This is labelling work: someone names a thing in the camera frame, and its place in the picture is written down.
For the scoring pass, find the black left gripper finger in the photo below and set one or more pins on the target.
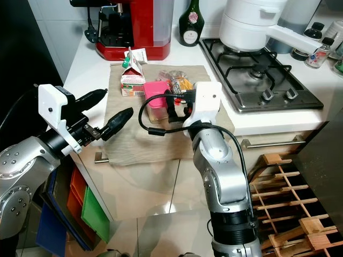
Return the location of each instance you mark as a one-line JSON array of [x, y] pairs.
[[88, 99], [117, 123]]

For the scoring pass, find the small juice carton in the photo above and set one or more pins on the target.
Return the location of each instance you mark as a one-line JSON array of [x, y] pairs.
[[133, 85]]

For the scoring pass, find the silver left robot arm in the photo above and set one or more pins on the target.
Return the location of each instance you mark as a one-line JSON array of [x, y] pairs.
[[27, 182]]

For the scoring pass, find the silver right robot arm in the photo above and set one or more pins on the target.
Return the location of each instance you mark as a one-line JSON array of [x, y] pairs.
[[230, 182]]

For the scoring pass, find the pink plastic box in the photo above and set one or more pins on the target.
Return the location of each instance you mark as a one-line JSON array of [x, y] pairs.
[[155, 99]]

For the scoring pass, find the clear bag of yellow snacks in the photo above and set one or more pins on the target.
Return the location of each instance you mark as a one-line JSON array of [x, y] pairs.
[[179, 83]]

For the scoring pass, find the beige cloth mat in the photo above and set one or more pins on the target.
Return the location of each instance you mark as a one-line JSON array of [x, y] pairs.
[[134, 144]]

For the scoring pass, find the orange plastic board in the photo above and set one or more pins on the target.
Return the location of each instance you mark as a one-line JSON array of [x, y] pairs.
[[77, 187]]

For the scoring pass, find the small white paper card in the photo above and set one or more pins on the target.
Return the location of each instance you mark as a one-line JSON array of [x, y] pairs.
[[141, 53]]

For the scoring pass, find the white kitchen counter cabinet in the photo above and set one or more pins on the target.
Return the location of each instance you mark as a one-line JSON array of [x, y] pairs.
[[155, 187]]

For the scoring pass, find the dark green glass bottle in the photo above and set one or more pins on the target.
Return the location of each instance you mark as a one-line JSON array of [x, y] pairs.
[[191, 32]]

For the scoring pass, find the steel gas stove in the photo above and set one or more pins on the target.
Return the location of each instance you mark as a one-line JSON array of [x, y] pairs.
[[262, 80]]

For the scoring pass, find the green plastic board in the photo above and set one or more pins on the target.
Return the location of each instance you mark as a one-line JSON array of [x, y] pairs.
[[96, 214]]

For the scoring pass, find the red coffee machine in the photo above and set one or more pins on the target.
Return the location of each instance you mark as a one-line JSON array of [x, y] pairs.
[[139, 27]]

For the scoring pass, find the tall dark steel appliance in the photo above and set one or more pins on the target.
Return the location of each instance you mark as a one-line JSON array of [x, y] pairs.
[[16, 43]]

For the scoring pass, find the blue plastic board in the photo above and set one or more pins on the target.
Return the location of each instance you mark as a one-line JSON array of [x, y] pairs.
[[51, 235]]

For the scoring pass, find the wooden wine rack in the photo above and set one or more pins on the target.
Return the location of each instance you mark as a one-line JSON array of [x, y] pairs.
[[284, 187]]

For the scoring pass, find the small clear spice jar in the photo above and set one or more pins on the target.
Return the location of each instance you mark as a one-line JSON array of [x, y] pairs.
[[315, 56]]

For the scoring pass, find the grey glass canister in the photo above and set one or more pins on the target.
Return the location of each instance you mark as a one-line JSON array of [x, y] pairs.
[[295, 16]]

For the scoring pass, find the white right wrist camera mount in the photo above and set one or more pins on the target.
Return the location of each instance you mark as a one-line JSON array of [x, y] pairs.
[[209, 99]]

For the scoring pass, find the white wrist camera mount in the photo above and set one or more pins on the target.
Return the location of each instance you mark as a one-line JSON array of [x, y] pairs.
[[53, 110], [209, 99]]

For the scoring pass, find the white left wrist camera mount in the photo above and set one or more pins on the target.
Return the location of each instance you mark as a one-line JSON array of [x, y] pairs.
[[53, 110]]

